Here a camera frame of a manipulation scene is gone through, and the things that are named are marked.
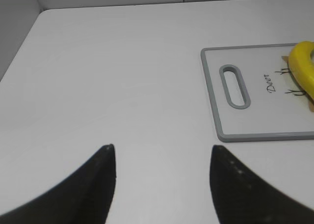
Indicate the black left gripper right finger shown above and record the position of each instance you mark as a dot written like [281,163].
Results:
[240,196]

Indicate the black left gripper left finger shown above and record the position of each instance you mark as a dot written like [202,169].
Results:
[84,197]

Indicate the yellow plastic banana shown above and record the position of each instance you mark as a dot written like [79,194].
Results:
[302,67]

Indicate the white grey-rimmed cutting board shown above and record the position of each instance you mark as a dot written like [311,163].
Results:
[253,96]

